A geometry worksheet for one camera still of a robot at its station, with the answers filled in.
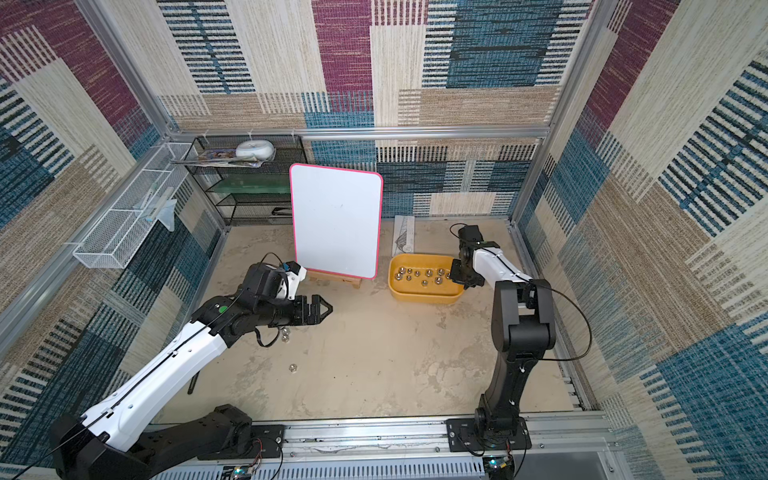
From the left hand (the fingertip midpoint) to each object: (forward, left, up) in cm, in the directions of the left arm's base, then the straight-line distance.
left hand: (319, 308), depth 76 cm
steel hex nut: (+20, -34, -18) cm, 43 cm away
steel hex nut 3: (+22, -38, -18) cm, 47 cm away
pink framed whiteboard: (+27, -3, +5) cm, 27 cm away
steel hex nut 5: (+21, -25, -17) cm, 37 cm away
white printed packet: (+39, -23, -18) cm, 49 cm away
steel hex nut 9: (+3, +14, -19) cm, 23 cm away
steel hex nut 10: (+1, +13, -18) cm, 23 cm away
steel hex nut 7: (+24, -35, -18) cm, 46 cm away
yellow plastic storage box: (+20, -29, -18) cm, 40 cm away
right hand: (+19, -42, -13) cm, 47 cm away
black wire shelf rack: (+52, +31, +2) cm, 61 cm away
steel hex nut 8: (+24, -25, -18) cm, 39 cm away
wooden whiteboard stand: (+18, -7, -15) cm, 24 cm away
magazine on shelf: (+44, +33, +15) cm, 57 cm away
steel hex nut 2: (+19, -30, -18) cm, 40 cm away
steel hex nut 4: (+23, -27, -18) cm, 40 cm away
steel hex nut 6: (+23, -32, -18) cm, 43 cm away
